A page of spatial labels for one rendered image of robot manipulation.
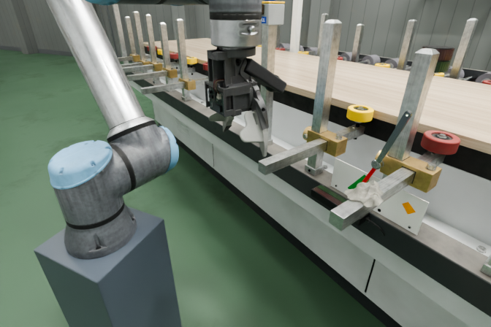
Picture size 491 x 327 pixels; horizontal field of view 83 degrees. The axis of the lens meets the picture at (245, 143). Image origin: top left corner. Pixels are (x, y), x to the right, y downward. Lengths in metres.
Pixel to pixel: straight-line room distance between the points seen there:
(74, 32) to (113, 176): 0.42
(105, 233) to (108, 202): 0.09
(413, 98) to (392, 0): 4.53
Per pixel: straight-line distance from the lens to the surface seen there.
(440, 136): 0.86
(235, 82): 0.52
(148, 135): 0.86
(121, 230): 0.88
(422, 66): 0.70
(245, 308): 1.43
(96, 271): 0.86
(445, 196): 1.01
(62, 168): 0.78
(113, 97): 0.89
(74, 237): 0.89
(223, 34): 0.49
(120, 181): 0.81
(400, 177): 0.71
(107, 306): 0.91
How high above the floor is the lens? 1.20
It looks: 26 degrees down
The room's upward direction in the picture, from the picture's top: straight up
